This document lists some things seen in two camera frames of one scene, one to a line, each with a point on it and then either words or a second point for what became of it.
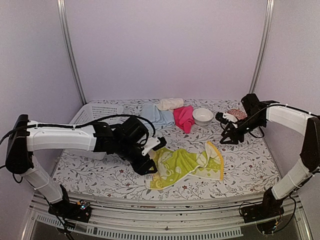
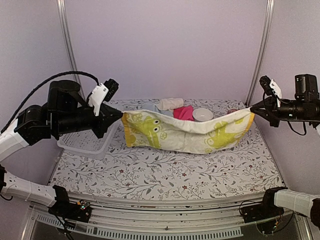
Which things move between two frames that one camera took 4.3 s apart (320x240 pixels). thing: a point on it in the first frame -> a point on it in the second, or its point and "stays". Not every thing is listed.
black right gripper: x=232 y=133 -> x=271 y=114
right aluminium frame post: x=264 y=45 stays
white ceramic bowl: x=202 y=116 stays
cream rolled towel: x=170 y=104 stays
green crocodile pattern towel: x=173 y=165 -> x=158 y=130
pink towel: x=183 y=117 stays
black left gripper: x=145 y=165 -> x=106 y=119
